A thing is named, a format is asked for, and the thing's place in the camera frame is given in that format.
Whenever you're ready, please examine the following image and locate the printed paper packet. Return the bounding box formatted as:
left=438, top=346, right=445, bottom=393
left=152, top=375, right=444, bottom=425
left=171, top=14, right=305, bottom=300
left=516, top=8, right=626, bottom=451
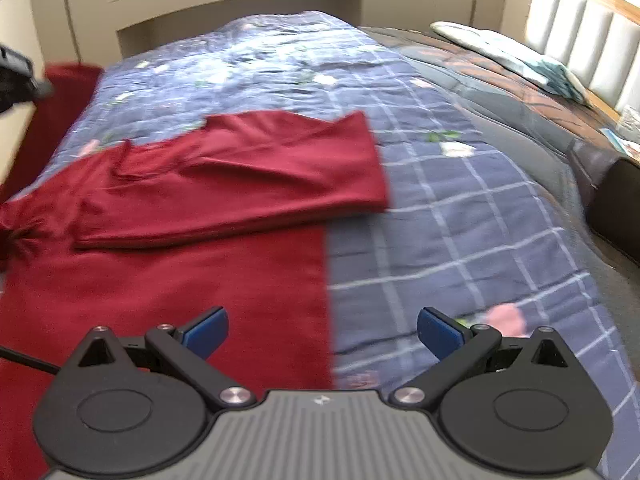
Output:
left=600, top=107, right=640, bottom=162

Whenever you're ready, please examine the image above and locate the white teal floral pillow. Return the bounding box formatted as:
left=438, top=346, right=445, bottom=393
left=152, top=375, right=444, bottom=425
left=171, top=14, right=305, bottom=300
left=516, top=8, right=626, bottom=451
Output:
left=430, top=21, right=589, bottom=105

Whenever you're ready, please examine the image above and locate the blue plaid floral quilt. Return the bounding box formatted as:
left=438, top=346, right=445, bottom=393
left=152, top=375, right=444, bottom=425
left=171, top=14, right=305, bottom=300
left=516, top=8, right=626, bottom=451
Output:
left=35, top=11, right=639, bottom=479

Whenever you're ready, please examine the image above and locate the padded white wooden headboard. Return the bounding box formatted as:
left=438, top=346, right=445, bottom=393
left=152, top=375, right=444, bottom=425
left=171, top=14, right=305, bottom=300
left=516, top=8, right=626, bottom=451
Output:
left=524, top=0, right=639, bottom=122

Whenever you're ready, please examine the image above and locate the black cable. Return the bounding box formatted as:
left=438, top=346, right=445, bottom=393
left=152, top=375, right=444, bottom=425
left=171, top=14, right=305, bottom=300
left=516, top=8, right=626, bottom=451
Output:
left=0, top=344, right=61, bottom=376

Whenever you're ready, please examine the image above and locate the black bag on bed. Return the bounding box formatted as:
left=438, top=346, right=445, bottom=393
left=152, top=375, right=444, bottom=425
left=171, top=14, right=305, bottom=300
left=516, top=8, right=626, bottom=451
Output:
left=566, top=140, right=640, bottom=263

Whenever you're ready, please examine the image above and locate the dark red shirt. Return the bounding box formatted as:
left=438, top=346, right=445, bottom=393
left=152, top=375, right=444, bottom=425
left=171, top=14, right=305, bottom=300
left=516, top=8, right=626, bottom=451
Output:
left=0, top=109, right=392, bottom=480

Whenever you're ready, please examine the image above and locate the dark red cloth at bedside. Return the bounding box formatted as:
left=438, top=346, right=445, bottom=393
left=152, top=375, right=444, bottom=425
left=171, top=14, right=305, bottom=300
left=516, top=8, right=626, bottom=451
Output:
left=1, top=63, right=104, bottom=203

